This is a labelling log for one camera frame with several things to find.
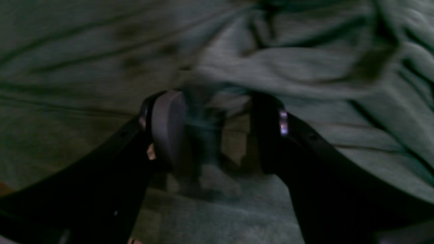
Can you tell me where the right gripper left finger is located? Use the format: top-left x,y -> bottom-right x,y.
0,90 -> 186,244

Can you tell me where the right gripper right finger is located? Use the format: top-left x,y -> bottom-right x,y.
251,92 -> 433,244

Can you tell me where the dark green t-shirt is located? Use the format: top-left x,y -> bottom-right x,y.
1,0 -> 433,244

